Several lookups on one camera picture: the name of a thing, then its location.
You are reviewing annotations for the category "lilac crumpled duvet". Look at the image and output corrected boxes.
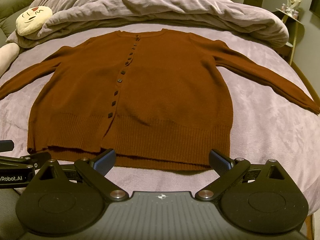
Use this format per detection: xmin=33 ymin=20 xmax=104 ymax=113
xmin=7 ymin=0 xmax=289 ymax=49

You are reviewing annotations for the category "black wall television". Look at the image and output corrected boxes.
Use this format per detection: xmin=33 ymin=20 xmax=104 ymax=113
xmin=309 ymin=0 xmax=320 ymax=17

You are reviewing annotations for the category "pink plush toy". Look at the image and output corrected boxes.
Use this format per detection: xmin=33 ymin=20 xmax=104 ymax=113
xmin=0 ymin=43 xmax=20 ymax=77

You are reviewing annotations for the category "rust brown knit cardigan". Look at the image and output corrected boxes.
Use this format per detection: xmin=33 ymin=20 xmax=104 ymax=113
xmin=1 ymin=29 xmax=319 ymax=171

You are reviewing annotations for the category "lilac bed sheet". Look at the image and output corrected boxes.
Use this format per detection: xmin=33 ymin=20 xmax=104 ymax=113
xmin=1 ymin=24 xmax=319 ymax=213

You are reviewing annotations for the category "green upholstered headboard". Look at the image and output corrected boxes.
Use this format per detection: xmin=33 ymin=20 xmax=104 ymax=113
xmin=1 ymin=0 xmax=34 ymax=47

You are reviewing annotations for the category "cream face plush pillow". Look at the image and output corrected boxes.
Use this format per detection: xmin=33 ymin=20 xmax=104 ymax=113
xmin=16 ymin=6 xmax=53 ymax=36

